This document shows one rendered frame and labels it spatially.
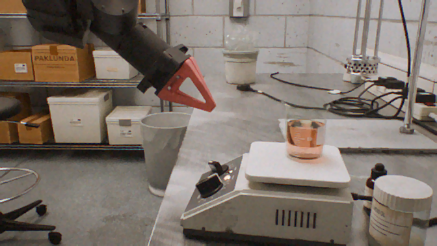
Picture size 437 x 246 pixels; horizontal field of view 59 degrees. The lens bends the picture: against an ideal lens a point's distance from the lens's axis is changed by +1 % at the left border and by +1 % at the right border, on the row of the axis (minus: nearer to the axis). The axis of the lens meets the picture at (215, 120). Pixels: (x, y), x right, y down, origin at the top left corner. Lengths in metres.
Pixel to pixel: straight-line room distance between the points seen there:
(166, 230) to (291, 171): 0.18
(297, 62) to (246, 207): 2.49
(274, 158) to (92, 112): 2.25
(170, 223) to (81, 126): 2.24
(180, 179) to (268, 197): 0.23
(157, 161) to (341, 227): 1.70
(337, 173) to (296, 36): 2.45
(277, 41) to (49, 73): 1.58
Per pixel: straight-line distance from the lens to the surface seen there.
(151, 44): 0.53
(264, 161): 0.48
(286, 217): 0.46
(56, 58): 2.67
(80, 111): 2.70
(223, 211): 0.46
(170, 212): 0.55
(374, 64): 0.85
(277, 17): 2.86
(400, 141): 0.87
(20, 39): 3.22
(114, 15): 0.47
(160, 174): 2.14
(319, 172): 0.47
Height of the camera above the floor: 1.02
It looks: 16 degrees down
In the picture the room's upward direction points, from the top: straight up
